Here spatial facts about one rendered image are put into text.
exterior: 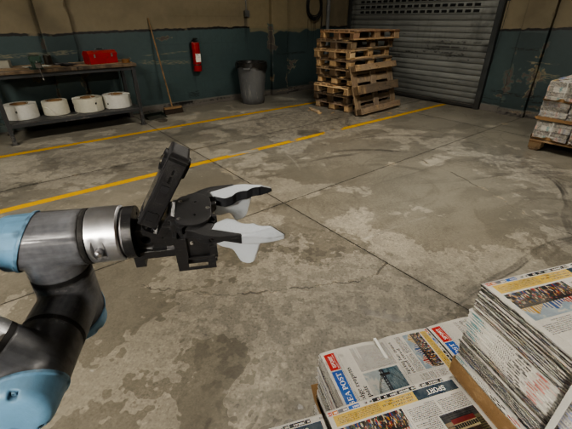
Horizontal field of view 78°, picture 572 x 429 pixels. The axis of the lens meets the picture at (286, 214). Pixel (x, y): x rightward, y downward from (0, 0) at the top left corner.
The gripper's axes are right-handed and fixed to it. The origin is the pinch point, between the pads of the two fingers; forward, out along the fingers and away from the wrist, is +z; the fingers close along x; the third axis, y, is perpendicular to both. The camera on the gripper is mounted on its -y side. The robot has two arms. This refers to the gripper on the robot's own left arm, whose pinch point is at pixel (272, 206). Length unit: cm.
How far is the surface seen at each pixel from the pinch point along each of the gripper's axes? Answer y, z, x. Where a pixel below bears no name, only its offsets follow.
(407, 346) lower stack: 66, 44, -13
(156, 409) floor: 130, -44, -40
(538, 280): 16.2, 46.3, 6.6
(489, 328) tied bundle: 22.0, 36.2, 10.6
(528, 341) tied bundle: 18.3, 37.4, 16.0
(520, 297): 15.7, 39.8, 9.8
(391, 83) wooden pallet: 160, 311, -571
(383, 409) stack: 39.3, 19.0, 13.3
